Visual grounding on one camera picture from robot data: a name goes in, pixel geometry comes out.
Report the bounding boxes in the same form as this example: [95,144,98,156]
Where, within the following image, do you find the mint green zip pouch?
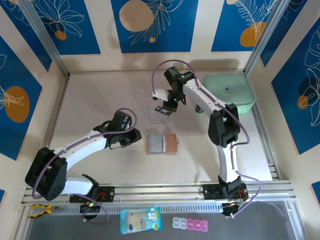
[202,74,256,115]

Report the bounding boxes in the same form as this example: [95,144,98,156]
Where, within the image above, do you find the wet wipes pack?
[119,206,163,235]

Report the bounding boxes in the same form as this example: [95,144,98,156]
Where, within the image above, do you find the pink white pill organizer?
[172,216,209,232]

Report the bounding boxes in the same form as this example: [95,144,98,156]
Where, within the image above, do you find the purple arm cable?
[151,59,263,220]
[31,107,138,200]

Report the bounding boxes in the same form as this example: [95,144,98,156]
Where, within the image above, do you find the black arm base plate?
[69,185,116,203]
[202,183,249,201]

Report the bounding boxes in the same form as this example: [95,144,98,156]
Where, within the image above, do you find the blue floral wall poster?
[271,17,320,156]
[0,36,43,161]
[0,4,53,73]
[32,0,102,56]
[211,0,285,53]
[110,0,200,54]
[259,0,320,68]

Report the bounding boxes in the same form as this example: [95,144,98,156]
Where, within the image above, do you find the aluminium mounting rail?
[21,180,294,208]

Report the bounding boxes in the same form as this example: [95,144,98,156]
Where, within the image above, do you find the aluminium side rail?
[246,73,280,181]
[36,76,70,186]

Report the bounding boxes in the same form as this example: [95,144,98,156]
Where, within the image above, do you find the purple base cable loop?
[81,193,111,225]

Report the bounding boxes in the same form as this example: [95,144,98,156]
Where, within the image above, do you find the grey slotted cable duct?
[52,202,224,215]

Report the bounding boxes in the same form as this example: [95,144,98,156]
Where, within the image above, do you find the aluminium frame post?
[17,0,70,79]
[244,0,297,77]

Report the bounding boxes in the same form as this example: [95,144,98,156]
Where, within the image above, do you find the yellow handled pliers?
[27,203,60,218]

